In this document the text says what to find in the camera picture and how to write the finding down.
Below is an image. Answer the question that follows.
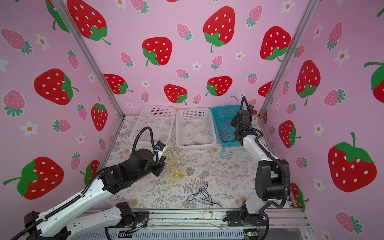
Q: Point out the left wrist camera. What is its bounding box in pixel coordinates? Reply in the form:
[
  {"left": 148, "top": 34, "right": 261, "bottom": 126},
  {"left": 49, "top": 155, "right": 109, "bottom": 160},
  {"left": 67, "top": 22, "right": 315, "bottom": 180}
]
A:
[{"left": 155, "top": 141, "right": 168, "bottom": 159}]

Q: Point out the left aluminium corner post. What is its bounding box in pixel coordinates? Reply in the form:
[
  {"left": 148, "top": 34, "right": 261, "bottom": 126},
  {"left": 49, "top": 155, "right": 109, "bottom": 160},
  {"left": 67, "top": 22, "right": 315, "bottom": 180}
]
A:
[{"left": 52, "top": 0, "right": 125, "bottom": 119}]

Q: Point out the aluminium corner post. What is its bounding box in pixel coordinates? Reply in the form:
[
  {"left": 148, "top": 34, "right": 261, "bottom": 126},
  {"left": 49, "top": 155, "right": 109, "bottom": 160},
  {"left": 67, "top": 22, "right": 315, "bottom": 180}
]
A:
[
  {"left": 258, "top": 0, "right": 320, "bottom": 119},
  {"left": 52, "top": 0, "right": 125, "bottom": 119}
]

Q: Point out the left white plastic basket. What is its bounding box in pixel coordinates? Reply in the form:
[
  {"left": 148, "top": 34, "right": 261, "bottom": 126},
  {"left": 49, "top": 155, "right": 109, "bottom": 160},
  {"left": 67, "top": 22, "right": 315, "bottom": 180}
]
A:
[{"left": 131, "top": 106, "right": 177, "bottom": 145}]

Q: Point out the middle white plastic basket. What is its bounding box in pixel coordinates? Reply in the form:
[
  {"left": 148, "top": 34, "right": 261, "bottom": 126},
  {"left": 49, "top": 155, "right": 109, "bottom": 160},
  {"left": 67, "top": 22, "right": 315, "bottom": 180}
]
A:
[{"left": 176, "top": 108, "right": 217, "bottom": 149}]

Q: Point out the teal plastic basket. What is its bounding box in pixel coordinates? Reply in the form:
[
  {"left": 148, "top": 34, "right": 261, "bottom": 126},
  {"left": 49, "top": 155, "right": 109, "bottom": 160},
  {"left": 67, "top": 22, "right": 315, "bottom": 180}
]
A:
[{"left": 211, "top": 105, "right": 241, "bottom": 148}]

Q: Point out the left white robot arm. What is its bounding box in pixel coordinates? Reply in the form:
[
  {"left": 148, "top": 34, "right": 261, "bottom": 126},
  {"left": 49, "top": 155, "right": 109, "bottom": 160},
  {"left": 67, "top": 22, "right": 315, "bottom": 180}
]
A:
[{"left": 13, "top": 127, "right": 167, "bottom": 240}]

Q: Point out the right aluminium corner post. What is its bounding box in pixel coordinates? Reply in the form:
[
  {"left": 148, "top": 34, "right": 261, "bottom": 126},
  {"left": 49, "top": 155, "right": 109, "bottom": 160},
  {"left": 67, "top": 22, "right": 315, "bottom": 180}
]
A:
[{"left": 258, "top": 0, "right": 320, "bottom": 119}]

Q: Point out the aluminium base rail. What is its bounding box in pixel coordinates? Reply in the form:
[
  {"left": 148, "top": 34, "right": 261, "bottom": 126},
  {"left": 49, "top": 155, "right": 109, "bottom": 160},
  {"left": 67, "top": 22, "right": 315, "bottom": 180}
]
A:
[{"left": 68, "top": 208, "right": 310, "bottom": 240}]

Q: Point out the red cable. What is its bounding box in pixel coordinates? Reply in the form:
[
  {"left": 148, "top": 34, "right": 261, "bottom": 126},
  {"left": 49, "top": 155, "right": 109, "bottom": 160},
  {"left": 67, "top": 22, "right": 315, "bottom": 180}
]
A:
[
  {"left": 217, "top": 95, "right": 244, "bottom": 142},
  {"left": 218, "top": 125, "right": 241, "bottom": 143}
]

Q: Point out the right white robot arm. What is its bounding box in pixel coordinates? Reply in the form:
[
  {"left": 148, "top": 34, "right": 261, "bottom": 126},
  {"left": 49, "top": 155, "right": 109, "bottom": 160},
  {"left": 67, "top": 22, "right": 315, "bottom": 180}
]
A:
[{"left": 223, "top": 110, "right": 290, "bottom": 226}]

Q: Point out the blue cable bundle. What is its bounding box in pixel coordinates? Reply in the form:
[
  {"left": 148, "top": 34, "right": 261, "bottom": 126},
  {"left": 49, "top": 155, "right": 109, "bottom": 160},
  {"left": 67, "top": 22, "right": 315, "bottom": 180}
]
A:
[{"left": 184, "top": 182, "right": 223, "bottom": 208}]

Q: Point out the white plastic basket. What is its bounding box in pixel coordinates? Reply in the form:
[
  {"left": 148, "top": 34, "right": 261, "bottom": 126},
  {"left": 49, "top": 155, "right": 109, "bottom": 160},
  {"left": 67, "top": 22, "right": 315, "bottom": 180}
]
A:
[
  {"left": 176, "top": 108, "right": 217, "bottom": 149},
  {"left": 131, "top": 106, "right": 177, "bottom": 145}
]

